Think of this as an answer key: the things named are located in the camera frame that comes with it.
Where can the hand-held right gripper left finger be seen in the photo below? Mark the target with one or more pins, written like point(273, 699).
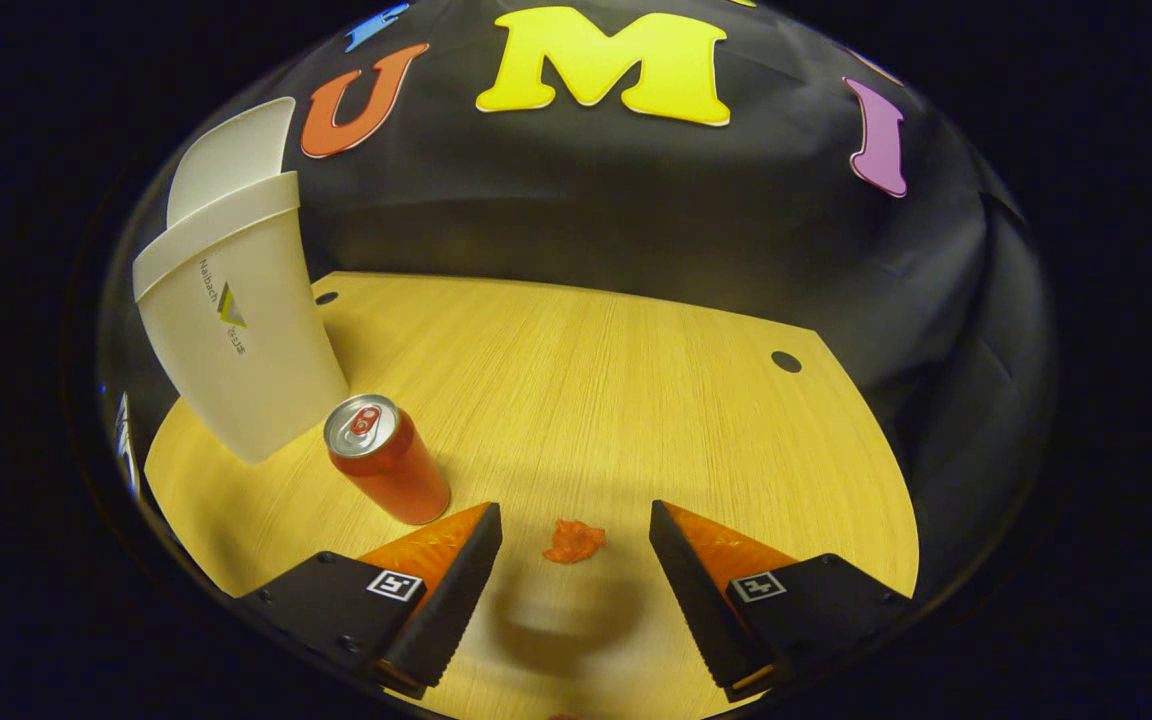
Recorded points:
point(446, 600)

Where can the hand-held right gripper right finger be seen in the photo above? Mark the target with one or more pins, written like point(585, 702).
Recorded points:
point(701, 600)

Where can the red paper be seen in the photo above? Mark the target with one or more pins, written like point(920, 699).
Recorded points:
point(573, 541)

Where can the red pop can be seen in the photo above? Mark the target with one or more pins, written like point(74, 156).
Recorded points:
point(391, 470)

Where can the white desktop garbage bin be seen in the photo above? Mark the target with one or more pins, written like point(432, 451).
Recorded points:
point(246, 370)

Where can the wooden desktop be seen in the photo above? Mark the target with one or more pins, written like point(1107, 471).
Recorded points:
point(586, 400)

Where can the black backdrop cloth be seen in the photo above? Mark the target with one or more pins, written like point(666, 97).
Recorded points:
point(636, 200)

